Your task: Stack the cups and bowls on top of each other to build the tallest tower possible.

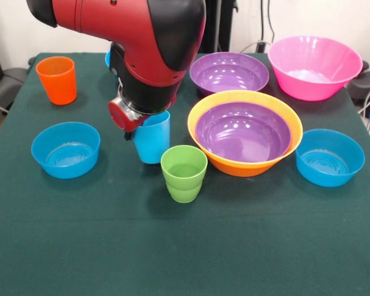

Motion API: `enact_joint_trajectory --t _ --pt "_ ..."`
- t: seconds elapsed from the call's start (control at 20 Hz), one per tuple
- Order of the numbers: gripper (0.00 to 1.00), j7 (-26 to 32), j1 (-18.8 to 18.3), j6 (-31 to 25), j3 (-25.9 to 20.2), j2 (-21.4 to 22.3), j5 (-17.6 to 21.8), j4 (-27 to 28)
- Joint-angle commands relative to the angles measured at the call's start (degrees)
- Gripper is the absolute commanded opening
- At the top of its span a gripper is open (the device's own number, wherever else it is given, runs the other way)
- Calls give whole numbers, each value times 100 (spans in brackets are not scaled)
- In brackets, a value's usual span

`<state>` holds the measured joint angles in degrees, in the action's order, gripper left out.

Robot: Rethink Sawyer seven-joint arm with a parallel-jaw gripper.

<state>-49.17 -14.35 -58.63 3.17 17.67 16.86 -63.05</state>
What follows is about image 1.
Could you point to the black power plug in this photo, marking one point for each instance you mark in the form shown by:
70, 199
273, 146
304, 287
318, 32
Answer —
260, 47

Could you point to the shallow blue plastic bowl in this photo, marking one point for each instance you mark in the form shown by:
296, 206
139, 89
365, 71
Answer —
66, 157
330, 160

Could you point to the green plastic cup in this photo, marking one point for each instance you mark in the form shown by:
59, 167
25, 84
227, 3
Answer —
183, 175

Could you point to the light blue plastic cup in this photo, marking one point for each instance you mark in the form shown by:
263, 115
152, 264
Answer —
152, 142

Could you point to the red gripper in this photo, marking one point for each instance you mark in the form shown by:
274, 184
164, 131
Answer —
121, 118

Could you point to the orange plastic bowl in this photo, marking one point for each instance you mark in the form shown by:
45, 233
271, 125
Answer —
240, 168

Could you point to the deep blue plastic bowl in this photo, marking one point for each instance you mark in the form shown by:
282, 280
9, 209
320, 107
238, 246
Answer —
107, 60

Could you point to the pink plastic bowl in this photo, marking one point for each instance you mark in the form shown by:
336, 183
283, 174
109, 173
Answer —
314, 74

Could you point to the orange plastic cup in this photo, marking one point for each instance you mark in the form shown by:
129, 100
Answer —
57, 83

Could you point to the black rounded equipment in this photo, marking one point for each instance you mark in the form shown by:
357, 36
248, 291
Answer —
368, 83

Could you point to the dark green tablecloth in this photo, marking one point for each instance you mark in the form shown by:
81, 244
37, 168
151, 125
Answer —
185, 246

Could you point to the purple plastic bowl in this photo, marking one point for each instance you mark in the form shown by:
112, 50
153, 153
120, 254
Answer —
243, 135
228, 74

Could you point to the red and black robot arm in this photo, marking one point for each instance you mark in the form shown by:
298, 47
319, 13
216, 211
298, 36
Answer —
142, 46

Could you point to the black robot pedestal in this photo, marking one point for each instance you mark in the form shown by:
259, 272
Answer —
219, 24

